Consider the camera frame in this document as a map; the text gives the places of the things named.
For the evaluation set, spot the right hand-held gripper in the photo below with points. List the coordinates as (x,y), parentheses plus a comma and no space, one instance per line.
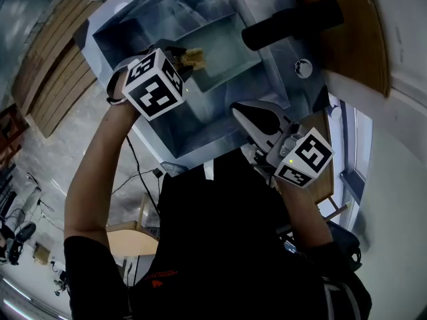
(300,158)

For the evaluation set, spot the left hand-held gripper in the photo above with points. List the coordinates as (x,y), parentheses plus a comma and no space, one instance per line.
(151,85)

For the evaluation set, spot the yellow fibrous loofah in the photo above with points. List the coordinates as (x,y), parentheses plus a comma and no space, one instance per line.
(195,58)

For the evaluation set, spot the person's right forearm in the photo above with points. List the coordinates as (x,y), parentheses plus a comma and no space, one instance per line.
(303,208)

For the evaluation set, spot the person's left forearm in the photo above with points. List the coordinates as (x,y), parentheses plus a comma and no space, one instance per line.
(93,172)

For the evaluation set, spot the stainless steel sink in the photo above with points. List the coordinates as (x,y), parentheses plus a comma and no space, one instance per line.
(173,18)

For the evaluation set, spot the round chrome sink knob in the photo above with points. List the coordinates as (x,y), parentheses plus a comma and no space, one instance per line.
(303,68)

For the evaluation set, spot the small white cup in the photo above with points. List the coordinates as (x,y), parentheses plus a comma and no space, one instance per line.
(335,112)

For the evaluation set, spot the wooden backsplash board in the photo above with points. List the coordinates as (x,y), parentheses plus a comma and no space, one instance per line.
(353,35)

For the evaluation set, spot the slatted wooden pallet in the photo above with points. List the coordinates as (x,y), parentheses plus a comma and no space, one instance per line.
(53,65)

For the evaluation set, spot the person's black shirt torso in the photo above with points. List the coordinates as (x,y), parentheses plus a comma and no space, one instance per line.
(227,245)

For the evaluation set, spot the black backpack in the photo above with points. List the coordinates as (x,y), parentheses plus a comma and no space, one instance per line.
(347,245)

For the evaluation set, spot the round wooden table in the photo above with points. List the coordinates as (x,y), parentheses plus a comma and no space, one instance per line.
(130,240)

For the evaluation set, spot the brown wooden crate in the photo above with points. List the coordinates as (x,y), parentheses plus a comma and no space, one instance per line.
(8,132)

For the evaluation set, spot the standing floor fan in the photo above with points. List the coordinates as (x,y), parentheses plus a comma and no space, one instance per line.
(16,238)

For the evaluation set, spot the grey window frame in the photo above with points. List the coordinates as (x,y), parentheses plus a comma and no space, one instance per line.
(357,165)

